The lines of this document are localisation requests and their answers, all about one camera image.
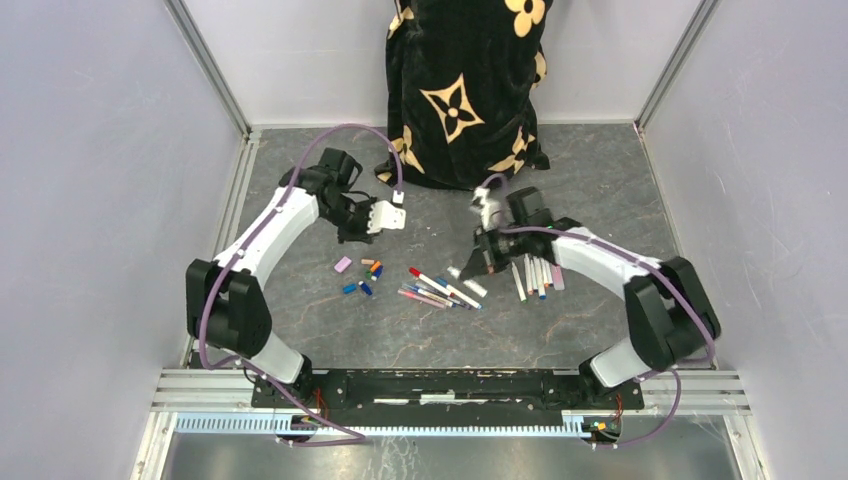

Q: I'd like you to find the black floral plush blanket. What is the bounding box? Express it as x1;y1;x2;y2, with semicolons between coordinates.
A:
374;0;552;190

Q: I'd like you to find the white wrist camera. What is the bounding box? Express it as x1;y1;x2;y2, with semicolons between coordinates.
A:
367;191;406;235
469;187;505;232

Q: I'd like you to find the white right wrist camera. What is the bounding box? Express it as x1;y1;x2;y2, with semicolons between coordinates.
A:
469;187;505;232

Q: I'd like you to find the pink highlighter cap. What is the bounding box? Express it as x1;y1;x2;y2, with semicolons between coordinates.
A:
334;256;352;273

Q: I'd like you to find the pink pen clear cap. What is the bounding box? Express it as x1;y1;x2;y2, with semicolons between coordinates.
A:
397;289;447;309

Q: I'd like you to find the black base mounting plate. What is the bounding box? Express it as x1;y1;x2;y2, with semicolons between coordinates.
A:
250;368;645;429

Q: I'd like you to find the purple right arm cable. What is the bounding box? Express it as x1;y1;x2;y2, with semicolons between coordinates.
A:
480;173;718;450

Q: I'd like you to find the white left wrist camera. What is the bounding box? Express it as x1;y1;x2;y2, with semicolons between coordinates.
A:
367;191;406;235

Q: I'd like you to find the aluminium frame rail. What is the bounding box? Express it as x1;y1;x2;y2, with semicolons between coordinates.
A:
152;369;751;439

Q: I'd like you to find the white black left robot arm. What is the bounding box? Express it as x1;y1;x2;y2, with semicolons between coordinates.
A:
186;147;377;408

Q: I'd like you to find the light blue cap marker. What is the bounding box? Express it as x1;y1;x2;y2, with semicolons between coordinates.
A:
436;277;482;310

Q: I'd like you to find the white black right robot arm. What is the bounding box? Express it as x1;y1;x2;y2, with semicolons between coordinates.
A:
458;186;721;408

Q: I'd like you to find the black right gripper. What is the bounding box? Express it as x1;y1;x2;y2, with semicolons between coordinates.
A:
462;223;530;280

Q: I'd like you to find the blue long nib marker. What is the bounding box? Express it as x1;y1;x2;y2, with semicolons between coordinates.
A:
402;283;470;309

